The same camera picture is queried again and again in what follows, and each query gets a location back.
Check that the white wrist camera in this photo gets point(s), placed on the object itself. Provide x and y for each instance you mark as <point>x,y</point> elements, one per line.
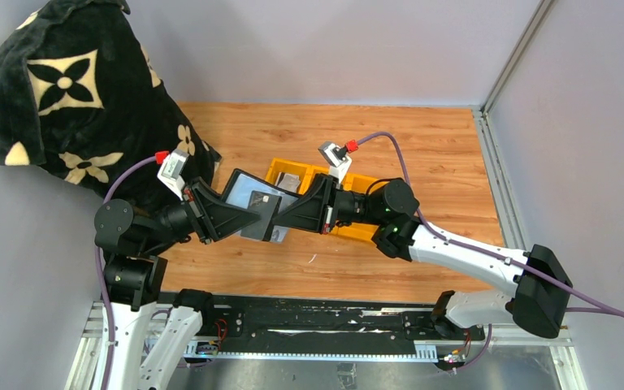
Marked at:
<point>337,158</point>
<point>170,172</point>

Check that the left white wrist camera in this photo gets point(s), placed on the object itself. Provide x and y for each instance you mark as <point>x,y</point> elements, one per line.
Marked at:
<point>170,172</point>

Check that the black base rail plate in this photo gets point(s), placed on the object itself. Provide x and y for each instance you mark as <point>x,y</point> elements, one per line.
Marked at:
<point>276,325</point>

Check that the black floral blanket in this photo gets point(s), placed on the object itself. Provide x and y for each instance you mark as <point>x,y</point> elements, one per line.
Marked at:
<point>80,99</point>

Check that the aluminium frame post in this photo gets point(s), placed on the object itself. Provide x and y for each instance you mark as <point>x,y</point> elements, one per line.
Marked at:
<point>522,45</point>

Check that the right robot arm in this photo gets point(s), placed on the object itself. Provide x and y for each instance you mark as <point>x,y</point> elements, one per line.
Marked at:
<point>529,288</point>

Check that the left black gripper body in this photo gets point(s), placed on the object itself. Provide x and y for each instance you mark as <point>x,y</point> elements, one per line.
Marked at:
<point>192,207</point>

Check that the dark credit card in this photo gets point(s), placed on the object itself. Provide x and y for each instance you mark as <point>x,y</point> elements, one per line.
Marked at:
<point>266,206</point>

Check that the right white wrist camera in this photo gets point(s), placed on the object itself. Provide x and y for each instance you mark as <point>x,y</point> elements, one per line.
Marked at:
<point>337,158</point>

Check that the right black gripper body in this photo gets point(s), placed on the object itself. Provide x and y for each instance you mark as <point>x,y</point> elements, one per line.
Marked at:
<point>340,208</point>

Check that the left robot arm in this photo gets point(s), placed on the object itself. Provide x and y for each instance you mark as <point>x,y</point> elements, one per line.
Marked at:
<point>131,243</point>

